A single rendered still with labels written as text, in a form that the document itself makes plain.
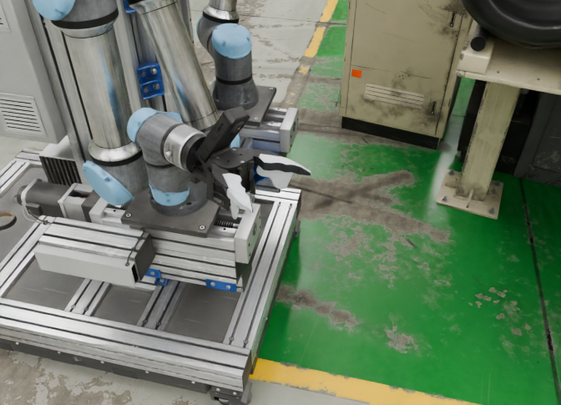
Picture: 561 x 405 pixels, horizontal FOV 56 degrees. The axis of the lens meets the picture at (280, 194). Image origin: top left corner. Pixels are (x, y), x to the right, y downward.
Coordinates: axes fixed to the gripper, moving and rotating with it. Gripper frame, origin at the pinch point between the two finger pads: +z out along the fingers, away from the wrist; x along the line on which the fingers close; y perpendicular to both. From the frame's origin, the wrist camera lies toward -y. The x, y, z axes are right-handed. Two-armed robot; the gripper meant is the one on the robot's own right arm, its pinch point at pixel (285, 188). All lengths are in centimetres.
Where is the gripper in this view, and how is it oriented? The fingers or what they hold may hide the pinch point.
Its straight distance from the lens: 83.0
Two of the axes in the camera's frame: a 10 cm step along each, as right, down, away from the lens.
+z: 7.8, 4.1, -4.8
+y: -0.8, 8.2, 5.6
